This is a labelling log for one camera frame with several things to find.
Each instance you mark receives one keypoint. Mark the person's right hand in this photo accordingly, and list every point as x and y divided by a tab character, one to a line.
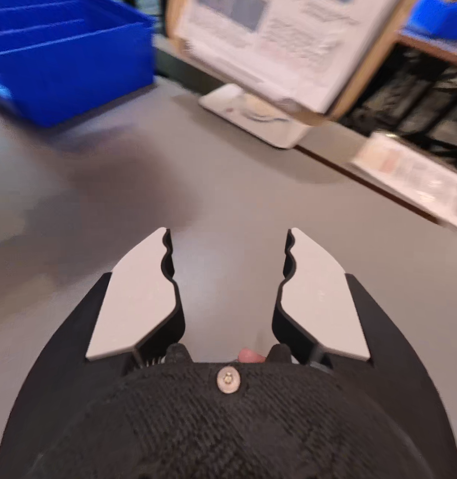
251	355

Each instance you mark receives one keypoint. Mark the printed instruction sheet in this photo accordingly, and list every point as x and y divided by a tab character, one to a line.
288	45

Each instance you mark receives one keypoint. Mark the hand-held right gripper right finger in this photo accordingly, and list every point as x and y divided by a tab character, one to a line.
322	307

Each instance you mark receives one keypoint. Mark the blue plastic bin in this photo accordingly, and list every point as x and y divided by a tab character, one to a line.
71	67

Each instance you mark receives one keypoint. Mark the laminated instruction card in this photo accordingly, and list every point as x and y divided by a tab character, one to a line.
412	176

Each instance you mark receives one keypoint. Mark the white board stand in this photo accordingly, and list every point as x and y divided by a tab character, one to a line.
251	119

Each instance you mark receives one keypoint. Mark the instruction sheet on stand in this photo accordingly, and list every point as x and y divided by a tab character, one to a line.
371	75

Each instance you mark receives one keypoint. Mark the blue shelf bin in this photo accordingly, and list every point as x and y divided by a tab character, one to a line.
438	18

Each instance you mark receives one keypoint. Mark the grey side desk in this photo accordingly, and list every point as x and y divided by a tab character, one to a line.
337	144

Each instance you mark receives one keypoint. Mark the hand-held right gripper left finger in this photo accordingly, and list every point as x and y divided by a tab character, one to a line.
135	307

